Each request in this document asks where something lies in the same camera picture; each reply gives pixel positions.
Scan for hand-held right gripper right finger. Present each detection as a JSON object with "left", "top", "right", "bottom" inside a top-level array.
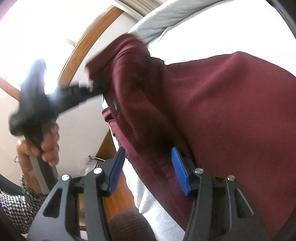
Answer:
[{"left": 171, "top": 146, "right": 271, "bottom": 241}]

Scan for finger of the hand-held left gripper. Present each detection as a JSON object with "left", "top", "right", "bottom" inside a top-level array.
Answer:
[{"left": 55, "top": 83, "right": 104, "bottom": 116}]

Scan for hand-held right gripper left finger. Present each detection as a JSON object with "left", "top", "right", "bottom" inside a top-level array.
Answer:
[{"left": 26, "top": 146, "right": 126, "bottom": 241}]

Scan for maroon pants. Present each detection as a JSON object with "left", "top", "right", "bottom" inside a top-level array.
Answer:
[{"left": 85, "top": 34, "right": 296, "bottom": 241}]

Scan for person's left forearm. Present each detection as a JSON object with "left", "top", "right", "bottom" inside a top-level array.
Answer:
[{"left": 0, "top": 174, "right": 50, "bottom": 235}]

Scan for person's left hand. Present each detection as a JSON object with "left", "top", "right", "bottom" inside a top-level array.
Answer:
[{"left": 17, "top": 122, "right": 60, "bottom": 192}]

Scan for white plastic bag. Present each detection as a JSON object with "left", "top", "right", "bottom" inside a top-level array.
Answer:
[{"left": 77, "top": 155, "right": 102, "bottom": 177}]

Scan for brown knit cloth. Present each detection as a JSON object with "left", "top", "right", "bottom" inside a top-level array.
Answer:
[{"left": 109, "top": 208, "right": 153, "bottom": 241}]

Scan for grey duvet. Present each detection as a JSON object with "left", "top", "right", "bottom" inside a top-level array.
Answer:
[{"left": 128, "top": 0, "right": 204, "bottom": 44}]

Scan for bed with light blue sheet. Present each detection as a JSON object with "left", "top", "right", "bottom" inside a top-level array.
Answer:
[{"left": 112, "top": 5, "right": 296, "bottom": 241}]

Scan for wooden window frame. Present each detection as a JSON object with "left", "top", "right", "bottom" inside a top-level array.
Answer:
[{"left": 0, "top": 6, "right": 125, "bottom": 100}]

